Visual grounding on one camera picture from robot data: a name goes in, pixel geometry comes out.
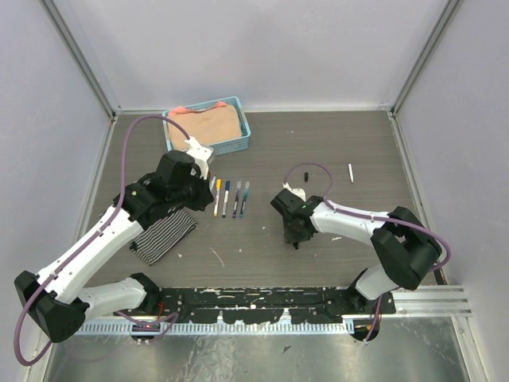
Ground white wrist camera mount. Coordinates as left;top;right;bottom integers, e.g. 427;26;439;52
185;136;215;179
282;182;307;201

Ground white pen yellow end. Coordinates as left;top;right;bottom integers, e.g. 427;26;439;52
213;178;222;217

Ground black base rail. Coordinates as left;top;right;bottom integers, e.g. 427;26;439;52
125;286;376;325

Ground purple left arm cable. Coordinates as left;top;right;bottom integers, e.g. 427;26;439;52
14;115;192;366

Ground purple gel pen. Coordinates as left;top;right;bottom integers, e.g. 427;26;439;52
232;181;242;219

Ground cyan gel pen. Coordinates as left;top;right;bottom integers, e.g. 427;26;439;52
239;181;251;218

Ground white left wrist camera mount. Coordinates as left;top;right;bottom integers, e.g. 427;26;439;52
185;136;215;179

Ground black white striped cloth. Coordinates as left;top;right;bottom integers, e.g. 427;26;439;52
129;209;197;266

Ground white pen blue end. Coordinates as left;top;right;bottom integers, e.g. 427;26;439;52
221;180;231;218

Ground white pen at right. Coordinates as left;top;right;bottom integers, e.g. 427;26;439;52
348;162;354;184

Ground peach folded cloth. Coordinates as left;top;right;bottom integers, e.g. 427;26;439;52
168;101;242;146

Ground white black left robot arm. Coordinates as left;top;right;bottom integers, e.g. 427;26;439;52
14;147;214;343

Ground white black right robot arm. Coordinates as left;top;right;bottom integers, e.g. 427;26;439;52
270;188;442;314

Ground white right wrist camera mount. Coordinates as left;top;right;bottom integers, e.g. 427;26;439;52
282;182;307;201

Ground slotted cable duct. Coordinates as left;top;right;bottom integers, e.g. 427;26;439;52
76;318;354;336

